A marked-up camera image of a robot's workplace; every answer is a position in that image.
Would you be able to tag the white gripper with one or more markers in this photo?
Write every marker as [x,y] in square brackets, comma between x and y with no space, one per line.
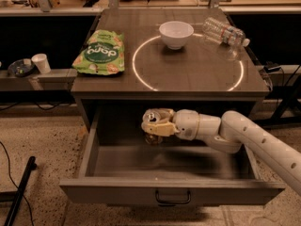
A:
[185,123]

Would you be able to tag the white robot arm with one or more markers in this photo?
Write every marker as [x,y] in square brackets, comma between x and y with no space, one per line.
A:
[227,134]

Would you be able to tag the open grey top drawer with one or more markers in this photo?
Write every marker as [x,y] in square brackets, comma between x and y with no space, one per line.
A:
[120,168]

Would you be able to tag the grey cabinet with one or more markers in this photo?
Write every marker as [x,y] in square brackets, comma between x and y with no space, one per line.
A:
[200,71]

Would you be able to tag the white bowl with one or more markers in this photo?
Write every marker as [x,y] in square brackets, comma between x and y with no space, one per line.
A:
[175,34]

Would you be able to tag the green chip bag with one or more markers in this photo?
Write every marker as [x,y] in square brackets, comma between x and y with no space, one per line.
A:
[104,54]

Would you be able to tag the clear plastic water bottle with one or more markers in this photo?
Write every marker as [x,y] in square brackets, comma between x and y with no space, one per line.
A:
[225,33]

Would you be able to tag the white paper cup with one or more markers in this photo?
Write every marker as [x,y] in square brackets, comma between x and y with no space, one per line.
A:
[41,62]

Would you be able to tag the black pole on floor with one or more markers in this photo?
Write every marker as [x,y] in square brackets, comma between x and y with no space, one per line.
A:
[15,197]

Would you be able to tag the dark round ashtray dish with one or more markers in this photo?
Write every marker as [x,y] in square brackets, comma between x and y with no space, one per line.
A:
[21,68]

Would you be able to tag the black drawer handle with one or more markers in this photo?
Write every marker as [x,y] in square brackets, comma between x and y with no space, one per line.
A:
[167,197]

